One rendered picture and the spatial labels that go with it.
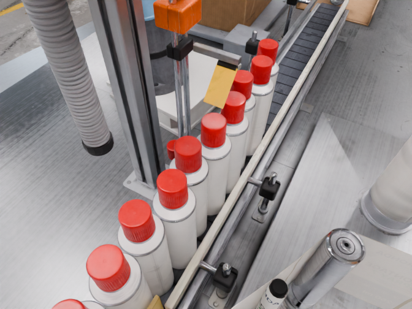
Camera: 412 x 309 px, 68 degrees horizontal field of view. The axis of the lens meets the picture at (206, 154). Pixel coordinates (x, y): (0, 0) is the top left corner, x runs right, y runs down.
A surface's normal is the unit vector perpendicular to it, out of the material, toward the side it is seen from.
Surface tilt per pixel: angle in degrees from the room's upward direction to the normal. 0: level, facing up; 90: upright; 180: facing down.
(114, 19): 90
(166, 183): 2
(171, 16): 90
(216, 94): 46
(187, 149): 3
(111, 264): 2
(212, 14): 90
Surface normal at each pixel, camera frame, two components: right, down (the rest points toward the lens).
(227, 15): -0.45, 0.68
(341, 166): 0.01, -0.64
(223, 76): -0.34, 0.04
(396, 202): -0.74, 0.50
